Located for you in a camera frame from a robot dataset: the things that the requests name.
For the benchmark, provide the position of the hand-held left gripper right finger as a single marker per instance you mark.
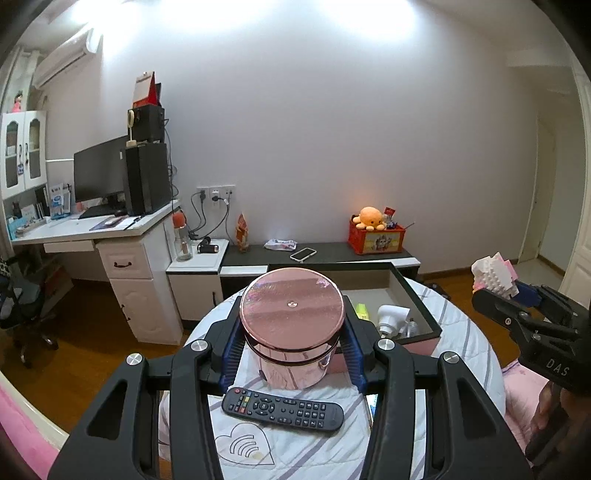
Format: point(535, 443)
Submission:
point(353, 364)

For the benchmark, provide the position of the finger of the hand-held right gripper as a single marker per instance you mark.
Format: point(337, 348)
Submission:
point(489, 304)
point(526, 293)

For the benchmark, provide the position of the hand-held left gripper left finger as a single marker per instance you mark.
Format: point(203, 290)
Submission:
point(233, 364)

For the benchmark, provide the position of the pink white block toy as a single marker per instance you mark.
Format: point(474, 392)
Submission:
point(494, 272)

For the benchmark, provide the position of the clear plastic bottle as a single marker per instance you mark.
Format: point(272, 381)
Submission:
point(413, 326)

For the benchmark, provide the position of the rose gold metal canister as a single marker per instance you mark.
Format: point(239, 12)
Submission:
point(291, 323)

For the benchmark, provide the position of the pink box with black rim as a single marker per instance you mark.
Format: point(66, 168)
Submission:
point(415, 314)

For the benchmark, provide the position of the person's right hand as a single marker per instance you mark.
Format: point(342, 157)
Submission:
point(545, 406)

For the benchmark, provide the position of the pink pillow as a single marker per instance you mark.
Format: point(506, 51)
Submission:
point(521, 401)

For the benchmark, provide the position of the yellow highlighter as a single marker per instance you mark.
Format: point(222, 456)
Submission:
point(363, 311)

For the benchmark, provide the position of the black floor scale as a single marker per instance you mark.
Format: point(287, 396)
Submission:
point(436, 288)

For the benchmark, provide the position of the black remote control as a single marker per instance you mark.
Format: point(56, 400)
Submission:
point(281, 408)

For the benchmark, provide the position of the white side cabinet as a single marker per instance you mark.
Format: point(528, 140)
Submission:
point(194, 286)

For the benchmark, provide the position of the white door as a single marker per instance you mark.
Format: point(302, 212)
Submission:
point(538, 194)

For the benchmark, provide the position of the black low bench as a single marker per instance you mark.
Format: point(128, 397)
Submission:
point(332, 256)

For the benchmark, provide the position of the white case smartphone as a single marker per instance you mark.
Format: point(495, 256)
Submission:
point(303, 254)

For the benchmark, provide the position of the small black device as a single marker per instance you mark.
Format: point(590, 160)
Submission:
point(207, 245)

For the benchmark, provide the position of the red printed crate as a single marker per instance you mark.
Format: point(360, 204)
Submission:
point(378, 240)

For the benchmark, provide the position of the crumpled plastic packet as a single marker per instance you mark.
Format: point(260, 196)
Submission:
point(279, 244)

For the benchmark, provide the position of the red snack packet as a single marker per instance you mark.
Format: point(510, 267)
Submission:
point(242, 233)

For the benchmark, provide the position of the white desk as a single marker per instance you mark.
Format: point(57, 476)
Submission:
point(134, 277)

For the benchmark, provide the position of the red card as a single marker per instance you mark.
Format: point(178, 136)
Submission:
point(390, 214)

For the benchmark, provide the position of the glass bottle with red cap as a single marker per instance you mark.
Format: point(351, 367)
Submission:
point(183, 240)

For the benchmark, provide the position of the orange octopus plush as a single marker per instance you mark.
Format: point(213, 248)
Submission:
point(369, 218)

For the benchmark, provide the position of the computer mouse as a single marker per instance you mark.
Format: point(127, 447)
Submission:
point(111, 222)

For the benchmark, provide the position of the black computer tower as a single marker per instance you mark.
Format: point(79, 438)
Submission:
point(147, 180)

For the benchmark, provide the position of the black keyboard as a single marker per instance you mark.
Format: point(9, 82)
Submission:
point(97, 212)

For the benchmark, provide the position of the black office chair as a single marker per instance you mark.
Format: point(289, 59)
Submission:
point(23, 304)

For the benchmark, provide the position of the pink blanket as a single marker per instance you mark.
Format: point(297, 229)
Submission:
point(23, 429)

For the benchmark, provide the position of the black computer monitor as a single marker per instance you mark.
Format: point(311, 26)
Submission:
point(99, 170)

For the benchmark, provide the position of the blue white boxes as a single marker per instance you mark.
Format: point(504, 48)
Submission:
point(60, 201)

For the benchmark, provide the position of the black speaker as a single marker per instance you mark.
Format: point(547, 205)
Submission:
point(150, 123)

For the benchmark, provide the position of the red desk calendar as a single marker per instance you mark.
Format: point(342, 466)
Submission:
point(145, 90)

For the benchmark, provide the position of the white glass door cabinet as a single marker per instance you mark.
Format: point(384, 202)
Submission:
point(23, 152)

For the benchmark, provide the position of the pink doll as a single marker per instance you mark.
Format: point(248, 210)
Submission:
point(17, 102)

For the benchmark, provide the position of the white air conditioner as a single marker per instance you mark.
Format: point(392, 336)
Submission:
point(64, 60)

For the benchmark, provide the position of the white wall outlets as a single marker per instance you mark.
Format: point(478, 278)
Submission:
point(216, 193)

